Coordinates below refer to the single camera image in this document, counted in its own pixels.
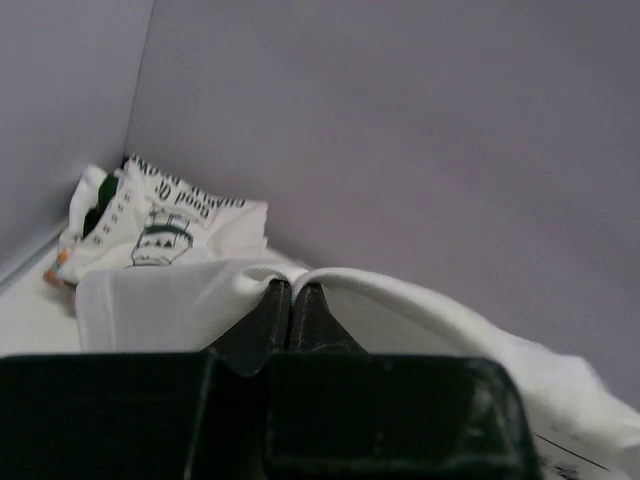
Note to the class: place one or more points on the white logo t-shirt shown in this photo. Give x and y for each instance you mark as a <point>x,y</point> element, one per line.
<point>582,430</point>

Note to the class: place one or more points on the folded printed white t-shirt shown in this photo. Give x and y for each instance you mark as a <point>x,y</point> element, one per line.
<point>139,215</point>

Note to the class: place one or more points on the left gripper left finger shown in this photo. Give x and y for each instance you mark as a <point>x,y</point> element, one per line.
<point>247,345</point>

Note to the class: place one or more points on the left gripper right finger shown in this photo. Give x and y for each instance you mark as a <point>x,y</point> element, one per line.
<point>314,329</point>

